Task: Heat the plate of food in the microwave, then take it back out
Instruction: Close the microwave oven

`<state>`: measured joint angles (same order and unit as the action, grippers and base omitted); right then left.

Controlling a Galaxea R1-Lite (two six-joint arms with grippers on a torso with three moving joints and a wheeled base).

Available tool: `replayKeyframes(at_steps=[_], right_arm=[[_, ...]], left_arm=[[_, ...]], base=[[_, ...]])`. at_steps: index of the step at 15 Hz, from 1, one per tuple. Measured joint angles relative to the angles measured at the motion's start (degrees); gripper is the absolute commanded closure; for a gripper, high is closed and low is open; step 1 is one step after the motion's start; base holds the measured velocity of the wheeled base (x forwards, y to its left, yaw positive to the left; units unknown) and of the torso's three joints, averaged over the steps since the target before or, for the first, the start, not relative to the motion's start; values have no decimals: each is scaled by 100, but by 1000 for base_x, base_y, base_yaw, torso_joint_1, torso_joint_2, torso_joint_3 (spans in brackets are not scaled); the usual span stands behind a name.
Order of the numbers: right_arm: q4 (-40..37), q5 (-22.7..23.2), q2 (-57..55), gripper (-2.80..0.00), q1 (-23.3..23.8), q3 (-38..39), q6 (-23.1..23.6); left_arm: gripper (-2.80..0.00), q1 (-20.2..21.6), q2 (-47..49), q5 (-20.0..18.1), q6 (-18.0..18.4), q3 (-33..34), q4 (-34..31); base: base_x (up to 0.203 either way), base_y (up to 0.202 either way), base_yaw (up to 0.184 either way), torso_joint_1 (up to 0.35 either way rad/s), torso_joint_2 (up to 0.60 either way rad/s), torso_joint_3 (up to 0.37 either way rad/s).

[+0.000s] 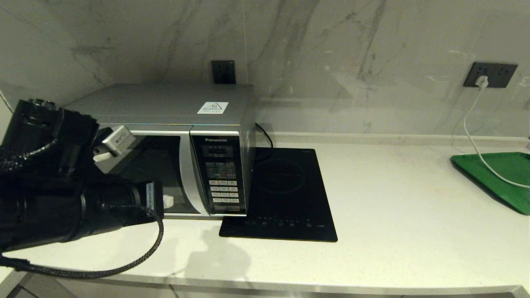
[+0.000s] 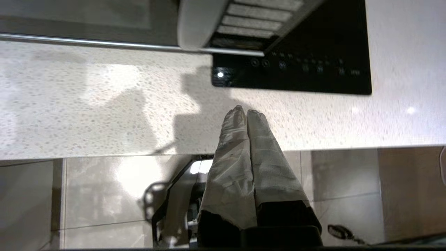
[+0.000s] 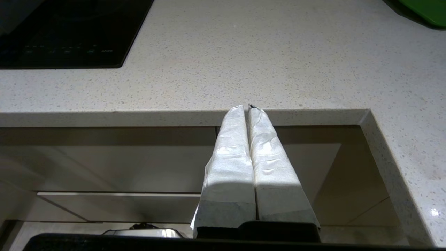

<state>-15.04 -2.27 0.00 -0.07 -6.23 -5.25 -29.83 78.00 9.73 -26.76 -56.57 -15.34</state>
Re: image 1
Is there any thin black cable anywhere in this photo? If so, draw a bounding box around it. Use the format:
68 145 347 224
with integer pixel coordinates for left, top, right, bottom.
255 123 274 150

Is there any wide black wall socket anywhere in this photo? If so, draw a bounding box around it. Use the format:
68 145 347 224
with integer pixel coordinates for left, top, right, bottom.
463 62 518 88

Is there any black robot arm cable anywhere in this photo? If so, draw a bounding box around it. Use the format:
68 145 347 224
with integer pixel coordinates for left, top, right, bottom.
0 141 165 279

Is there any small black wall socket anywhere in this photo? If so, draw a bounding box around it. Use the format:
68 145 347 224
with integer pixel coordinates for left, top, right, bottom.
211 60 236 84

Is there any white power cable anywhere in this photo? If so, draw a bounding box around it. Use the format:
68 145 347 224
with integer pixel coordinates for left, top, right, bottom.
462 88 530 190

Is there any green plastic tray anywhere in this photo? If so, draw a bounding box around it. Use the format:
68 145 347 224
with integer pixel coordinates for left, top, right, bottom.
450 152 530 215

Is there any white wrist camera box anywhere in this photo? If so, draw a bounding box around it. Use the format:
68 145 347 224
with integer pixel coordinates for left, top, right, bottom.
93 125 137 163

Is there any silver Panasonic microwave oven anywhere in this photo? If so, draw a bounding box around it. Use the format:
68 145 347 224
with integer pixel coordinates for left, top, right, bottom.
62 84 258 218

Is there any white warning sticker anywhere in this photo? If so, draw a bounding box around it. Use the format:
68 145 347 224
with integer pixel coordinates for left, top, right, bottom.
197 102 229 115

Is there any black induction cooktop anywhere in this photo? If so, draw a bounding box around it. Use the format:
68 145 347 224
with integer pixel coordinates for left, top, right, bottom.
219 148 338 243

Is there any black glass microwave door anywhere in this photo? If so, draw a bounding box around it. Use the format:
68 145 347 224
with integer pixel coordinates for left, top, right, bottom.
95 130 212 216

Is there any cabinet front panel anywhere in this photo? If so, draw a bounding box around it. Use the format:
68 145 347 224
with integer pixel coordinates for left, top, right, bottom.
174 285 404 298
8 273 175 298

